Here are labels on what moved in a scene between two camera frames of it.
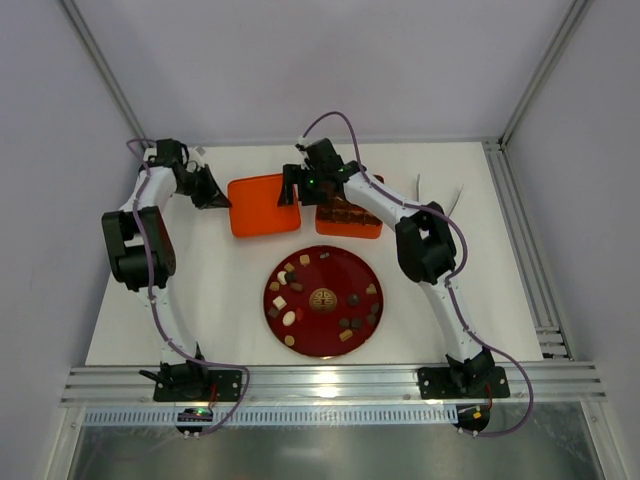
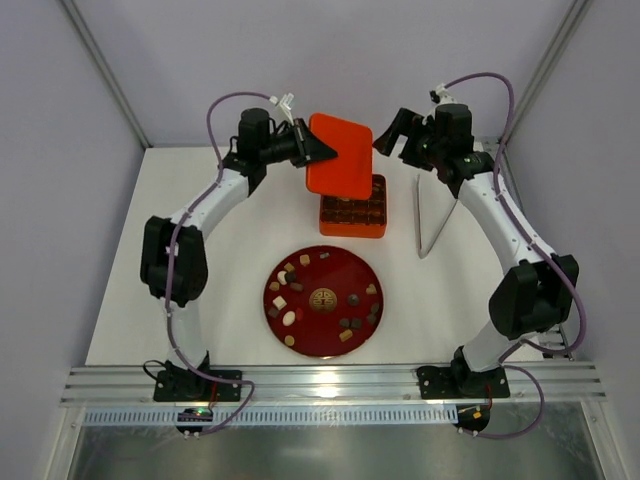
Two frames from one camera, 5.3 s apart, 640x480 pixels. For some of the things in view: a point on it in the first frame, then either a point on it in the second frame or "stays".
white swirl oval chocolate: [288, 318] stays
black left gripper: [201, 185] to [301, 143]
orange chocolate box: [340, 218] stays
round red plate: [323, 301] stays
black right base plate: [463, 382] stays
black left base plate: [223, 386] stays
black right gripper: [296, 185] to [408, 138]
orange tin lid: [254, 206] to [349, 174]
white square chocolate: [279, 303] stays
